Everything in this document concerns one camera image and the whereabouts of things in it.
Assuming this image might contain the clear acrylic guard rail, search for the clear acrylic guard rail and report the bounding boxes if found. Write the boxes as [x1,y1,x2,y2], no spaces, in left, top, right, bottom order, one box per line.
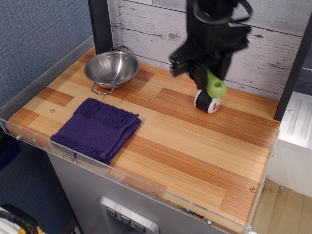
[0,47,279,234]

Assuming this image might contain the yellow and black object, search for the yellow and black object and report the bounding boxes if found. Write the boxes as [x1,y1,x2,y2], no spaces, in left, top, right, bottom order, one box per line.
[0,210,43,234]

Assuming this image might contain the stainless steel bowl with handles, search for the stainless steel bowl with handles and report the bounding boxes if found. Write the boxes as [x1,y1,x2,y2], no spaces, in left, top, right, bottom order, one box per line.
[84,45,139,96]

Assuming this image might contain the dark vertical corner post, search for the dark vertical corner post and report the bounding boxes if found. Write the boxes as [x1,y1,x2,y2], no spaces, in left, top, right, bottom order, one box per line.
[88,0,113,54]

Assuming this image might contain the plush sushi roll toy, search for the plush sushi roll toy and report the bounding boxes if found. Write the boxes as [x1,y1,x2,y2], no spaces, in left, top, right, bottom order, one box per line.
[194,90,221,114]

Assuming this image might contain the silver dispenser panel with buttons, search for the silver dispenser panel with buttons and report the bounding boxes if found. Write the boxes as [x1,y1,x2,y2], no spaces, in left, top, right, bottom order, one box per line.
[99,196,159,234]

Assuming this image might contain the grey spatula with green handle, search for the grey spatula with green handle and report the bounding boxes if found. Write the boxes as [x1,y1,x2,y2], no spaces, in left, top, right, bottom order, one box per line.
[206,69,227,98]

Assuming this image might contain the white ribbed side cabinet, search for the white ribbed side cabinet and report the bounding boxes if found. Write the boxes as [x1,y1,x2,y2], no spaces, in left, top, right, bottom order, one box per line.
[267,92,312,197]

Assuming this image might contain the folded purple towel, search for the folded purple towel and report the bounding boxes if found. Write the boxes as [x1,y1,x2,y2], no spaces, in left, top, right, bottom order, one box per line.
[50,98,141,165]

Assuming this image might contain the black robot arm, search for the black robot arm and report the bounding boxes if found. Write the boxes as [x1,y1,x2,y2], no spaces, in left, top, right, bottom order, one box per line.
[169,0,253,90]

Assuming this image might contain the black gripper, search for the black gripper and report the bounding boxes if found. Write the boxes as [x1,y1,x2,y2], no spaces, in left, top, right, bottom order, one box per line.
[169,4,251,90]

